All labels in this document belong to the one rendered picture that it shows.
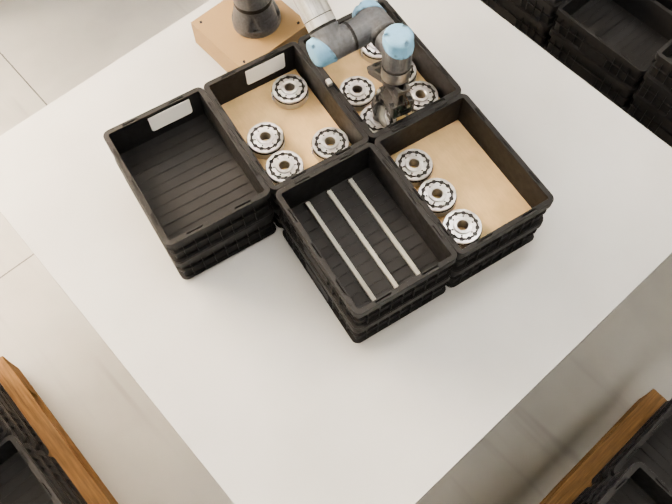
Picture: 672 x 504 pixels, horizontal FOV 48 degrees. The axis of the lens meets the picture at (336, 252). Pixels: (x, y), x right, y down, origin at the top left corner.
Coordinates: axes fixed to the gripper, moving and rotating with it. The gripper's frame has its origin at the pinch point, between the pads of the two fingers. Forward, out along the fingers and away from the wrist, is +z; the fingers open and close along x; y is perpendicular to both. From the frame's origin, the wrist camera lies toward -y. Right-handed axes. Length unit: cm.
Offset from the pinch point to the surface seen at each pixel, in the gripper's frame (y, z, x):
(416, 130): 10.0, -3.6, 3.4
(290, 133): -8.0, 2.0, -26.4
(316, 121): -8.4, 2.0, -18.1
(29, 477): 37, 47, -132
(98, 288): 6, 15, -92
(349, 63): -22.8, 2.1, -0.6
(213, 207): 4, 2, -55
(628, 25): -25, 47, 119
